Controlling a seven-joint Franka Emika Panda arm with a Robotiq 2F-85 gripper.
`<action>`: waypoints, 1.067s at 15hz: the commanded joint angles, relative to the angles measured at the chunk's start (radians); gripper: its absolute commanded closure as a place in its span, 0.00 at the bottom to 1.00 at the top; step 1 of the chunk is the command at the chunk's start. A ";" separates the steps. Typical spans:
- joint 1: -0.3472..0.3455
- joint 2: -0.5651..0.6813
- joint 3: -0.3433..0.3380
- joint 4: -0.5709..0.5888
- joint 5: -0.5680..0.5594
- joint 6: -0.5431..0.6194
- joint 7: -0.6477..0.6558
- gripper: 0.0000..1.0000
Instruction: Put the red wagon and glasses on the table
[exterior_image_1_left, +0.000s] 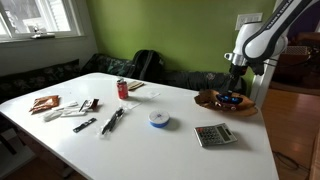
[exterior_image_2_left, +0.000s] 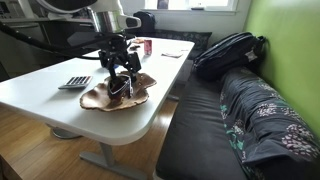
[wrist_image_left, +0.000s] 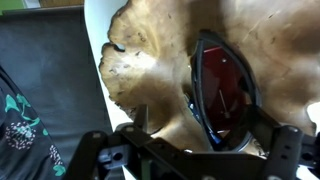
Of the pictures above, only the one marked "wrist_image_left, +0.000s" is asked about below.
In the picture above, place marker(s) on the black sunglasses with red lenses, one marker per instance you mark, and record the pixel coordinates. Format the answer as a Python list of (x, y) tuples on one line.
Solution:
[(196, 83)]

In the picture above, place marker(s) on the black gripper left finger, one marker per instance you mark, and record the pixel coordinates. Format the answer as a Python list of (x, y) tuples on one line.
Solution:
[(96, 150)]

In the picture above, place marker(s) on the brown wooden leaf bowl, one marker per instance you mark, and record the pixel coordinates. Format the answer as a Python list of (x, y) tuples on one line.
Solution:
[(156, 66)]

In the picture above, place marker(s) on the dark grey seat cushion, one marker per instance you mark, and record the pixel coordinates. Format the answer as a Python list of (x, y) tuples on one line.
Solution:
[(56, 60)]

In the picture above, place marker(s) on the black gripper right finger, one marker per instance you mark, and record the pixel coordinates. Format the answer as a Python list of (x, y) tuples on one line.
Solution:
[(286, 150)]

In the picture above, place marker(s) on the dark floral back cushion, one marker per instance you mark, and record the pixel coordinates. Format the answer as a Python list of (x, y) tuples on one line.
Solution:
[(20, 133)]

